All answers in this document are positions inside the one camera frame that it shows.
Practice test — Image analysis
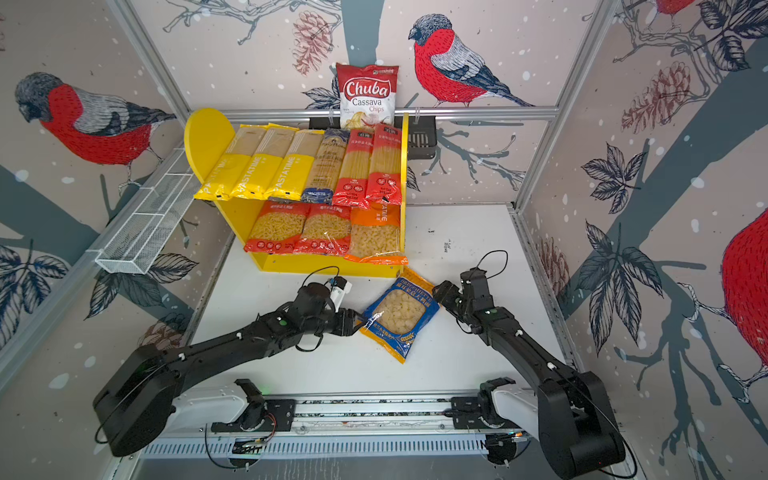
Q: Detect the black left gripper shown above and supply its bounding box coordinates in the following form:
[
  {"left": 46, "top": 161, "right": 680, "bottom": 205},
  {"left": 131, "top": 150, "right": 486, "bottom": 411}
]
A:
[{"left": 303, "top": 305, "right": 371, "bottom": 335}]

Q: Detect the blue orecchiette pasta bag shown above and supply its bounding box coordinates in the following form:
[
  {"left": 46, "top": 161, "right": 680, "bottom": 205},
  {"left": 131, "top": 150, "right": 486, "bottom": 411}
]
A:
[{"left": 362, "top": 267, "right": 440, "bottom": 364}]

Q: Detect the orange pasta bag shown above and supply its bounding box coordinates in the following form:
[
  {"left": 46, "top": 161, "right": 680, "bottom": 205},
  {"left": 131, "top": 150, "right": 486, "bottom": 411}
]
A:
[{"left": 345, "top": 204, "right": 408, "bottom": 265}]

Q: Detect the red fusilli bag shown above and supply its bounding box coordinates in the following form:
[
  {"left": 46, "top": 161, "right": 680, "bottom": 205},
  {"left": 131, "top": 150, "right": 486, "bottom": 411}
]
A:
[
  {"left": 244, "top": 201, "right": 310, "bottom": 255},
  {"left": 295, "top": 204, "right": 351, "bottom": 257}
]

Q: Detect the red spaghetti pack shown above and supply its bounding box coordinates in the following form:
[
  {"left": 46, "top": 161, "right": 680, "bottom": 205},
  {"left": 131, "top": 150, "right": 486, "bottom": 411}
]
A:
[
  {"left": 332, "top": 129, "right": 374, "bottom": 209},
  {"left": 366, "top": 124, "right": 402, "bottom": 205}
]

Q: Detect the dark blue spaghetti pack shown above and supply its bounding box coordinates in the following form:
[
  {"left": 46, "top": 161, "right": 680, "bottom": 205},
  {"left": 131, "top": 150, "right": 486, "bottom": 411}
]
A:
[{"left": 301, "top": 129, "right": 350, "bottom": 204}]

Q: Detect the yellow spaghetti pack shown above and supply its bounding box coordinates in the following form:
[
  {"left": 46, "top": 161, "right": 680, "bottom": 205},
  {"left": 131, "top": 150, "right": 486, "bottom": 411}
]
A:
[
  {"left": 266, "top": 130, "right": 324, "bottom": 201},
  {"left": 231, "top": 124, "right": 299, "bottom": 200},
  {"left": 194, "top": 125, "right": 268, "bottom": 201}
]

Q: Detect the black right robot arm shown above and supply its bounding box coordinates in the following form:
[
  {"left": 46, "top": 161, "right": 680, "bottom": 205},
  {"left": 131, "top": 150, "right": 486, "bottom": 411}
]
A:
[{"left": 432, "top": 267, "right": 627, "bottom": 479}]

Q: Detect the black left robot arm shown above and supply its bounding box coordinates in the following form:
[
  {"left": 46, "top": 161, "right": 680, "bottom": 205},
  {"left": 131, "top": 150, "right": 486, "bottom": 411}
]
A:
[{"left": 93, "top": 277, "right": 364, "bottom": 457}]

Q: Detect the yellow wooden shelf unit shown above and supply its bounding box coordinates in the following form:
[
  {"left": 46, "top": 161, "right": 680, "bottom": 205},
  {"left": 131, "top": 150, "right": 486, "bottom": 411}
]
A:
[{"left": 184, "top": 108, "right": 403, "bottom": 278}]

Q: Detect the Chuba cassava chips bag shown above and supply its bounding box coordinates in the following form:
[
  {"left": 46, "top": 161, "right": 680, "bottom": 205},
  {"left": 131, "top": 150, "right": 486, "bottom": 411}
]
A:
[{"left": 336, "top": 63, "right": 399, "bottom": 130}]

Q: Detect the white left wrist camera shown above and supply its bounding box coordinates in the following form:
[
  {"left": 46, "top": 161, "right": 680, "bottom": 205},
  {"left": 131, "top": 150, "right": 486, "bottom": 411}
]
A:
[{"left": 329, "top": 276, "right": 352, "bottom": 312}]

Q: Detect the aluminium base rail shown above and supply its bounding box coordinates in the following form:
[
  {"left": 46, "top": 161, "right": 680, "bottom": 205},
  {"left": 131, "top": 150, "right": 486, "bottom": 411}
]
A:
[{"left": 141, "top": 385, "right": 571, "bottom": 469}]

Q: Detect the black wall basket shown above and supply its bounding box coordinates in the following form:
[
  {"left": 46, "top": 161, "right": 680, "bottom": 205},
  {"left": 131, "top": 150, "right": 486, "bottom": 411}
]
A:
[{"left": 309, "top": 117, "right": 438, "bottom": 161}]

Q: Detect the white wire wall basket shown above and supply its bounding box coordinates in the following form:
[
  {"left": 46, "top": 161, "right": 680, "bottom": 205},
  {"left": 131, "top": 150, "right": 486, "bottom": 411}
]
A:
[{"left": 95, "top": 148, "right": 200, "bottom": 274}]

